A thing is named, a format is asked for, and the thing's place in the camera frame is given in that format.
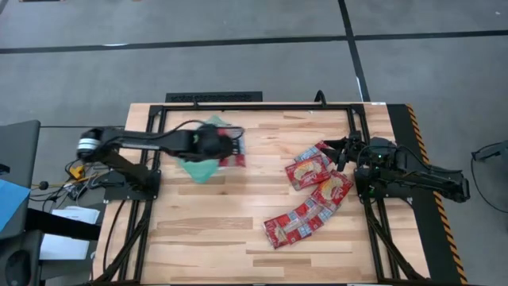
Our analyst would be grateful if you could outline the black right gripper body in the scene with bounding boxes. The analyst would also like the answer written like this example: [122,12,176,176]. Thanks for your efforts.
[343,133,372,162]

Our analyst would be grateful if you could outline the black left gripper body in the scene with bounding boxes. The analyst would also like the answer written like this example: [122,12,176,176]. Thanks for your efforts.
[190,124,236,162]

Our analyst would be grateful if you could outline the green plastic basket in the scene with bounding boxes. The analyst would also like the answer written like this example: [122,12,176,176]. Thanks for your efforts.
[174,114,247,184]

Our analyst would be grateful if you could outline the black floor grate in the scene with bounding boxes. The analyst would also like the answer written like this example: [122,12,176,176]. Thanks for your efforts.
[165,91,264,103]

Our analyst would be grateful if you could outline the black hazard-striped mat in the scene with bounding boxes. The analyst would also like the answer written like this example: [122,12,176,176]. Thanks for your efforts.
[387,102,469,285]

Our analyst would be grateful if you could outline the black flat bar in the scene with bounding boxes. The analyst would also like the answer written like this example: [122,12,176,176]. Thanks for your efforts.
[25,208,102,242]

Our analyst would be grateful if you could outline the white paper sheet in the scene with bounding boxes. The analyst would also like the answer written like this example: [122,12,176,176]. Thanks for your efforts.
[38,205,101,261]

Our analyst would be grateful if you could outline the blue paper sheet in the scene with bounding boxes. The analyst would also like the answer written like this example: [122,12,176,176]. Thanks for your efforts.
[0,178,32,234]

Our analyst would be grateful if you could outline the black aluminium table frame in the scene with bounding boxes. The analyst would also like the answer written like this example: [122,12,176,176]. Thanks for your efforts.
[93,101,432,285]

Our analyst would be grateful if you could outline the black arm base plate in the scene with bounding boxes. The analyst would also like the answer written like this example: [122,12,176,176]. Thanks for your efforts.
[103,169,162,201]

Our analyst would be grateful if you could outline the long black cable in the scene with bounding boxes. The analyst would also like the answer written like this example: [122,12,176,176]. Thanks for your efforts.
[102,198,126,275]

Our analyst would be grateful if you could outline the black cable bundle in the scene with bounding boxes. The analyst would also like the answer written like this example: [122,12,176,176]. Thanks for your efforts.
[31,157,120,199]

